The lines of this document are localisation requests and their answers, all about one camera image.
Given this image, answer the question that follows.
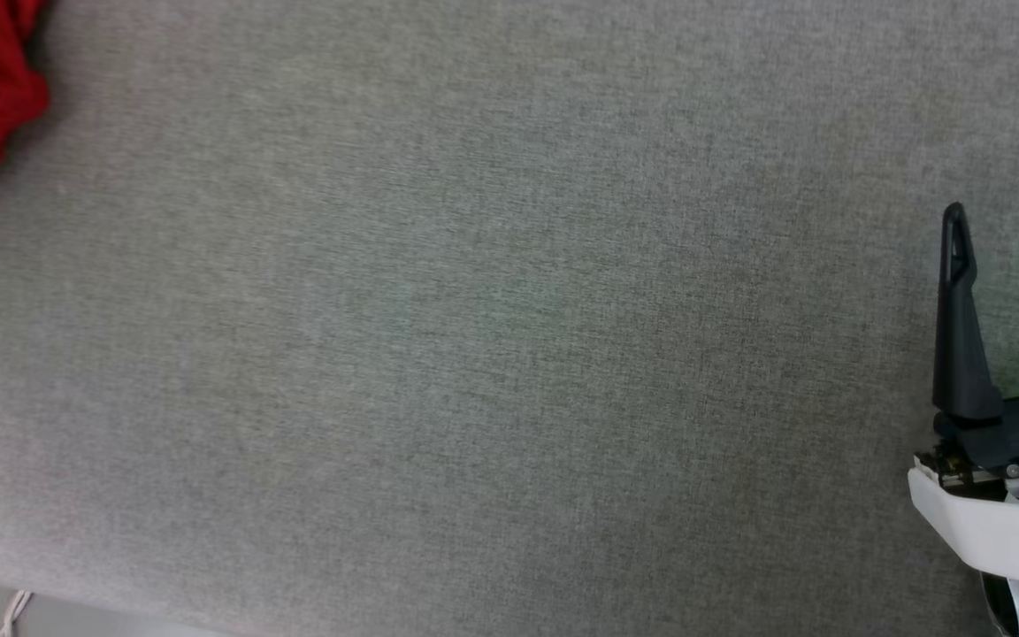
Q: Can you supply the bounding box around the grey fabric covered surface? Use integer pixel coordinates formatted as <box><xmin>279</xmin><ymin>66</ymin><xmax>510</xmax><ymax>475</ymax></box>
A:
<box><xmin>0</xmin><ymin>0</ymin><xmax>1019</xmax><ymax>637</ymax></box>

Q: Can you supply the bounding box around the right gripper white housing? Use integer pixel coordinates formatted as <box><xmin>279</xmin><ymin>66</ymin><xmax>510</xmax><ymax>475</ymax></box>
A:
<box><xmin>908</xmin><ymin>202</ymin><xmax>1019</xmax><ymax>592</ymax></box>

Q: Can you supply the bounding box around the thin white cable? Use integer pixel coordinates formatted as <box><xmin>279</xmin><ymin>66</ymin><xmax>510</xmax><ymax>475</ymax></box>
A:
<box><xmin>0</xmin><ymin>589</ymin><xmax>34</xmax><ymax>637</ymax></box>

